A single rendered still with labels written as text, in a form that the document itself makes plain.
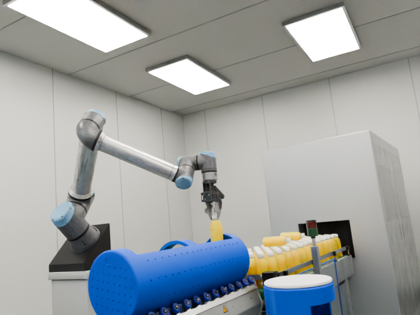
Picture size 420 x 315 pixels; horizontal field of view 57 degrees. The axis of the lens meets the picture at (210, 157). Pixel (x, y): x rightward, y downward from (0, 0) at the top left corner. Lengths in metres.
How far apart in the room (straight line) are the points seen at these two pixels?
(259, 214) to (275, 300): 5.06
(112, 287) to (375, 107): 5.32
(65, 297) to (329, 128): 4.89
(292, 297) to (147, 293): 0.55
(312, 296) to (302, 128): 5.08
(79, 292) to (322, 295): 1.39
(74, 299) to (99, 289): 0.79
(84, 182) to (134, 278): 1.02
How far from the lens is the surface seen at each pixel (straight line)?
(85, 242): 2.47
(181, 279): 1.71
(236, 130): 6.91
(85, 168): 2.33
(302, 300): 1.58
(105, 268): 1.63
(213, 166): 2.15
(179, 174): 2.06
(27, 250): 4.72
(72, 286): 2.45
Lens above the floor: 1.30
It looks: 10 degrees up
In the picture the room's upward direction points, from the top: 6 degrees counter-clockwise
